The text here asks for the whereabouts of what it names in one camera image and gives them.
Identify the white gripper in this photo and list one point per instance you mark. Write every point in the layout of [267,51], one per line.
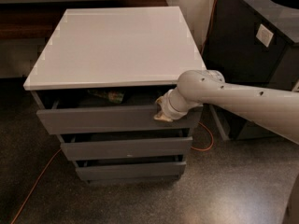
[166,106]

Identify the green rice chip bag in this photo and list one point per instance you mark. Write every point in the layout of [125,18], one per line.
[115,97]

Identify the grey top drawer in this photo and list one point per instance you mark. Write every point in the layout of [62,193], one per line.
[79,112]

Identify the grey drawer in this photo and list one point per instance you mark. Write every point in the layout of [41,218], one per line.
[117,169]
[120,145]
[79,112]

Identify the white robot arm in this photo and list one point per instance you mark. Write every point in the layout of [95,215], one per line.
[274,110]

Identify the grey middle drawer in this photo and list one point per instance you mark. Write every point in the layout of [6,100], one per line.
[120,145]

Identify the grey bottom drawer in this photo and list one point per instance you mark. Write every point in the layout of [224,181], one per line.
[117,169]

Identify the grey drawer cabinet white top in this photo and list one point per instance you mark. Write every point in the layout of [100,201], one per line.
[114,49]

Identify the black counter cabinet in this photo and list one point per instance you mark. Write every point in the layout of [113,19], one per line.
[233,49]

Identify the dark wooden bench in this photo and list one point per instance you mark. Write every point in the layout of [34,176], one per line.
[38,20]

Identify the white wall socket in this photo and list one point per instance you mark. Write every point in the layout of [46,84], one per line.
[264,35]

